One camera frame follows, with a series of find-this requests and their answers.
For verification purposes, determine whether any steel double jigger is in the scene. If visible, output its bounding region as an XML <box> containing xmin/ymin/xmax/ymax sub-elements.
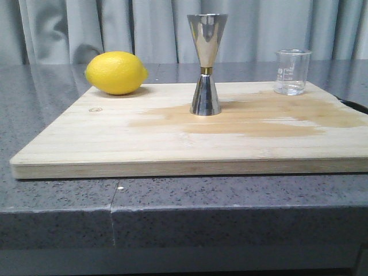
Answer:
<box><xmin>187</xmin><ymin>13</ymin><xmax>228</xmax><ymax>116</ymax></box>

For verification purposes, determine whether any small glass beaker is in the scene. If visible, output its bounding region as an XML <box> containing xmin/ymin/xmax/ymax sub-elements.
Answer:
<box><xmin>274</xmin><ymin>49</ymin><xmax>312</xmax><ymax>96</ymax></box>

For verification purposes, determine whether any wooden cutting board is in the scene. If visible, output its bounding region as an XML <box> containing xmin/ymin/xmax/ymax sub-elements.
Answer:
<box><xmin>10</xmin><ymin>82</ymin><xmax>367</xmax><ymax>179</ymax></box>

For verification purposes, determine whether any yellow lemon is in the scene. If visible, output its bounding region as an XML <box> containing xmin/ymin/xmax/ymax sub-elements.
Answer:
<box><xmin>85</xmin><ymin>51</ymin><xmax>148</xmax><ymax>95</ymax></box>

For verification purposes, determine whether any grey curtain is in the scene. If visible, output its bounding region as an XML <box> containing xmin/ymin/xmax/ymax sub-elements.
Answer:
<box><xmin>1</xmin><ymin>1</ymin><xmax>367</xmax><ymax>64</ymax></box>

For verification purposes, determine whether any black cutting board handle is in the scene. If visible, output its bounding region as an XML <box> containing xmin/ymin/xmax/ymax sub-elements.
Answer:
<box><xmin>338</xmin><ymin>98</ymin><xmax>368</xmax><ymax>114</ymax></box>

